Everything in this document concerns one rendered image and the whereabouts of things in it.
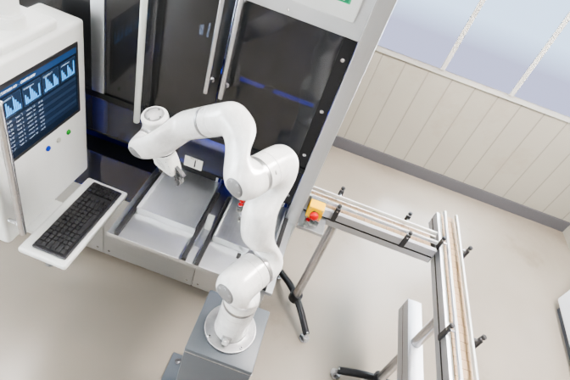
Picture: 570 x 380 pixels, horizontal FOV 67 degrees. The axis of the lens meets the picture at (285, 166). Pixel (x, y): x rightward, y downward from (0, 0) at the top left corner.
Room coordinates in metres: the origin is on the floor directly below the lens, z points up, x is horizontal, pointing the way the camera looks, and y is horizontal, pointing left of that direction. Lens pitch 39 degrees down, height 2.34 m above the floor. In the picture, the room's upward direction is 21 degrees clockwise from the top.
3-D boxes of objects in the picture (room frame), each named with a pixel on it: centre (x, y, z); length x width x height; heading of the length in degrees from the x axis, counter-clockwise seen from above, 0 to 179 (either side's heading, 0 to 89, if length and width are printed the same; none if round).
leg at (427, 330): (1.25, -0.90, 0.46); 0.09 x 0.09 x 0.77; 0
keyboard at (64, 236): (1.07, 0.73, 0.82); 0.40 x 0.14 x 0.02; 178
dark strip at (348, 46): (1.40, -0.06, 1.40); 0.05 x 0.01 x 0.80; 90
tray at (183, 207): (1.31, 0.39, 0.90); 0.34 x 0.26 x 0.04; 0
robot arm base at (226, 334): (0.81, -0.02, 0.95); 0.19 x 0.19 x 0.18
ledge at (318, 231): (1.47, -0.22, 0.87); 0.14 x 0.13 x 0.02; 0
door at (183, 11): (1.41, 0.58, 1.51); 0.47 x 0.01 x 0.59; 90
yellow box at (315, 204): (1.43, -0.20, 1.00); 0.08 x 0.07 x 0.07; 0
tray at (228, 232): (1.31, 0.05, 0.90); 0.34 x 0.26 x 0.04; 0
